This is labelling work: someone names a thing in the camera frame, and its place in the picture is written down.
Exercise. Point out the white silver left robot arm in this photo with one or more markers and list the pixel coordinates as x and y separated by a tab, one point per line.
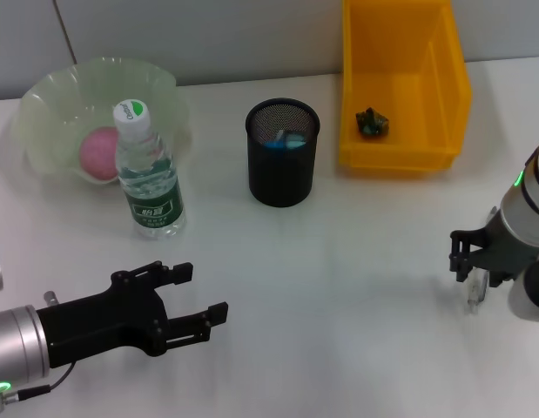
16	344

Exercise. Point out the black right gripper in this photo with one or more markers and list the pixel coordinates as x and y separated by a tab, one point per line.
504	252

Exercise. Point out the pale green glass fruit plate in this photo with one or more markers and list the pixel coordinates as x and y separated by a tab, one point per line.
77	87

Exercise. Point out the pink peach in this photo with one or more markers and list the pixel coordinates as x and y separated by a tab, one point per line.
97	152

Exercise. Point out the yellow plastic bin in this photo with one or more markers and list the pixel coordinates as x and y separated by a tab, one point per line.
395	65

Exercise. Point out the blue scissors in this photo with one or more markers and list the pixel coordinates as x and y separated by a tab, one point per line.
280	146

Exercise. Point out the clear water bottle green label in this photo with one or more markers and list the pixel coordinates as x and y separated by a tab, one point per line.
153	209

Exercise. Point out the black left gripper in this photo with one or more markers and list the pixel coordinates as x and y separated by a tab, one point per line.
103	322

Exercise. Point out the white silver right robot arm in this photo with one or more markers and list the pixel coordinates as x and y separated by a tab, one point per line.
530	196

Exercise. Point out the black mesh pen holder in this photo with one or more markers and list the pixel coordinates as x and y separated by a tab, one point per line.
280	174

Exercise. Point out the silver white pen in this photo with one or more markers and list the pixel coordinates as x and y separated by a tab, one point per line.
476	291

